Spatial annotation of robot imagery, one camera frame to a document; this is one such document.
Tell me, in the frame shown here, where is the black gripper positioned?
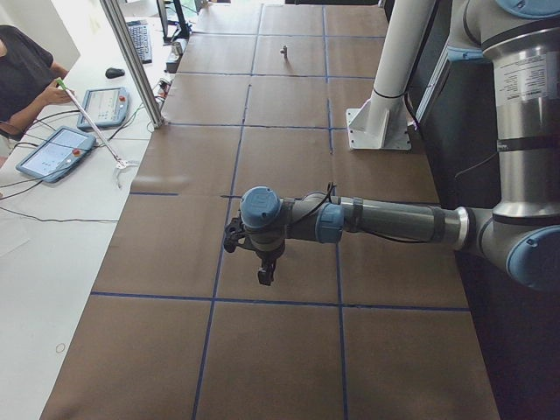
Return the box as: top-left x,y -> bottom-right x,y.
252,241 -> 285,285

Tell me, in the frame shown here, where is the black monitor stand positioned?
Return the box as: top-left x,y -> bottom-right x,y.
156,0 -> 192,45

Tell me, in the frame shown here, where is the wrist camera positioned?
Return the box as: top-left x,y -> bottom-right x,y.
222,217 -> 245,253

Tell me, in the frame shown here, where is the teach pendant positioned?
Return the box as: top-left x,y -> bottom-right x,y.
82,87 -> 130,130
16,126 -> 96,184

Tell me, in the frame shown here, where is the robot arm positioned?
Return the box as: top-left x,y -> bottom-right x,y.
223,1 -> 559,291

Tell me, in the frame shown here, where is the person in black shirt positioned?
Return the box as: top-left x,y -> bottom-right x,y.
1,24 -> 71,140

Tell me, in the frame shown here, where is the black computer mouse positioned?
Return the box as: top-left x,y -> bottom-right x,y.
105,67 -> 125,80

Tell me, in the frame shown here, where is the far teach pendant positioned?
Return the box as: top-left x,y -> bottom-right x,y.
82,87 -> 130,130

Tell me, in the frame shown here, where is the aluminium frame post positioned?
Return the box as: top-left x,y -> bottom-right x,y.
100,0 -> 165,129

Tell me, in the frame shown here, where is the near teach pendant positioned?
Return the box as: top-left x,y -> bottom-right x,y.
16,126 -> 96,184

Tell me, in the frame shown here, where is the reach grabber stick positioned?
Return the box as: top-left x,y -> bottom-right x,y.
54,78 -> 140,189

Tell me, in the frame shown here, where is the white mounting column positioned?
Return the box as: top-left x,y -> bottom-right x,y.
346,0 -> 437,151

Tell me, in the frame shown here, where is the black keyboard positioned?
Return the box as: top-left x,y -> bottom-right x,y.
126,20 -> 152,64

